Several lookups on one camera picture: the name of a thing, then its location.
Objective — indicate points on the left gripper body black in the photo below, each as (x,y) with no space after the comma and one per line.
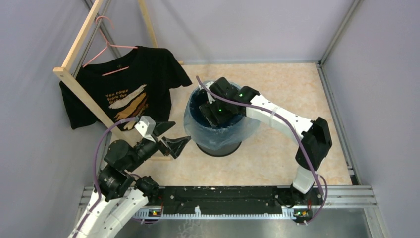
(149,148)

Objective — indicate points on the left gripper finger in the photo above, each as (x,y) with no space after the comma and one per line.
(176,146)
(162,127)

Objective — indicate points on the blue plastic trash bag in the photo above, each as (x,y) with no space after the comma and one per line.
(237,129)

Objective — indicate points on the dark round trash bin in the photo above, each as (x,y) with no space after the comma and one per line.
(222,151)

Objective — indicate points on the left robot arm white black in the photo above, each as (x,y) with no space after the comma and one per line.
(117,195)

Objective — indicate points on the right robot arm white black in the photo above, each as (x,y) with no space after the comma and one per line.
(312,136)

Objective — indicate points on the black printed t-shirt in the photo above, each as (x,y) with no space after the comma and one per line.
(158,73)

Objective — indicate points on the pink clothes hanger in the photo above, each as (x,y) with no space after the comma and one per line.
(108,44)

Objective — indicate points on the wooden clothes rack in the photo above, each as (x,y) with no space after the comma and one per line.
(99,86)

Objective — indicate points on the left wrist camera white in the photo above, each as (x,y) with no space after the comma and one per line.
(145,127)

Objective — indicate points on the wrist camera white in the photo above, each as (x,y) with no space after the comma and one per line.
(207,85)
(145,127)

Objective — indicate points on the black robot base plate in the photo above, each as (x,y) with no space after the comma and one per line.
(220,200)

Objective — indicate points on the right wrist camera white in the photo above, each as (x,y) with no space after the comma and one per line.
(207,85)

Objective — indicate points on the aluminium frame rail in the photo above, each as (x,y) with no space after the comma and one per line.
(335,197)

